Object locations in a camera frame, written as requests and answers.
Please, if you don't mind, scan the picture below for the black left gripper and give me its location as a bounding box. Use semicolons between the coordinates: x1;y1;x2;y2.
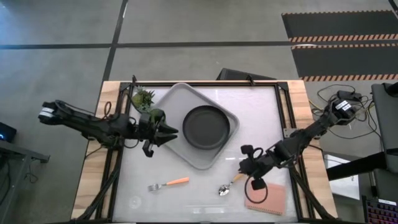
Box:
136;112;180;158

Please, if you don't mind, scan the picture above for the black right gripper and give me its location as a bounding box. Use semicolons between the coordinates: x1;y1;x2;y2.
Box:
238;144;281;191

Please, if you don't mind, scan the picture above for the spoon with tan handle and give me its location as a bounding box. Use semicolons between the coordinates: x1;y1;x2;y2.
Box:
218;173;245;197

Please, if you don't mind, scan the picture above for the black round plate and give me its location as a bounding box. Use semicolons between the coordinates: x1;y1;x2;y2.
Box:
182;105;231;151

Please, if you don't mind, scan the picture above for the grey plastic tray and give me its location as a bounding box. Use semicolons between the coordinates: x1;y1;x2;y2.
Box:
151;82;240;170

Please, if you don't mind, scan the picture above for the green artificial succulent plant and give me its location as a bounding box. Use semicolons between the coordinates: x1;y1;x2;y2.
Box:
131;86;165;125

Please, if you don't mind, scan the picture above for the pink spiral notebook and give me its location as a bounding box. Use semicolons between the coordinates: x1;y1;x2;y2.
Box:
244;182;287;216

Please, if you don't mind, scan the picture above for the black box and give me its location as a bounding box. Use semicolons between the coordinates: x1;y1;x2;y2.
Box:
216;67;277;82

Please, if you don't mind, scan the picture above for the white box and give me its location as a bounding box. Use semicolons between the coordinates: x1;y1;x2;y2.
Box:
323;154;361;200

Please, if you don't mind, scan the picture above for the black metal beam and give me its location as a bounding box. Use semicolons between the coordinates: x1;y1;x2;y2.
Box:
325;151;388;182

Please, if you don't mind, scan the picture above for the black power adapter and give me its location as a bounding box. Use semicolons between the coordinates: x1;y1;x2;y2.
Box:
336;90;362;101

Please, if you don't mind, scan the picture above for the black striped floor mat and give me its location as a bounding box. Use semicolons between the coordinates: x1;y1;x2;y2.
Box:
281;10;398;44
290;43;398;83

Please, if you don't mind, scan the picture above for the backlit keyboard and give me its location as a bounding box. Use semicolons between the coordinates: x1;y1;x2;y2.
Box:
361;195;398;224

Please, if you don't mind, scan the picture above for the black device with blue light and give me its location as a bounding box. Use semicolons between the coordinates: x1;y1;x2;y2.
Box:
0;121;17;143

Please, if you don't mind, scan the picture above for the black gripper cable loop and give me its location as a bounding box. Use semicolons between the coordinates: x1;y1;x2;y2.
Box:
243;174;269;205

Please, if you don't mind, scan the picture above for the fork with orange handle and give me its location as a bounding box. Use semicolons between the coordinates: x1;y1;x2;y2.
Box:
147;176;190;193

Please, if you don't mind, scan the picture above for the black table frame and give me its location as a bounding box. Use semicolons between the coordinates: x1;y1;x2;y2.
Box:
74;80;333;224

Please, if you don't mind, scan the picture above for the grey metal desk frame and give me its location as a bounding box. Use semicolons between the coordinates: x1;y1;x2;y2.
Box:
0;139;50;224

